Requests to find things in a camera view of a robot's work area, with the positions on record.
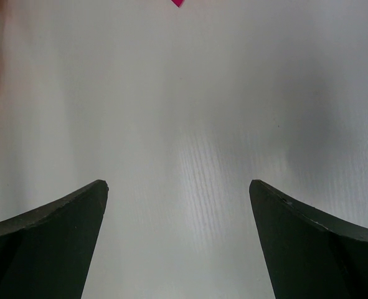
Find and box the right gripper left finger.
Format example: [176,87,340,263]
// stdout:
[0,180,108,298]

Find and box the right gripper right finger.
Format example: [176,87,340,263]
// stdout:
[249,179,368,298]

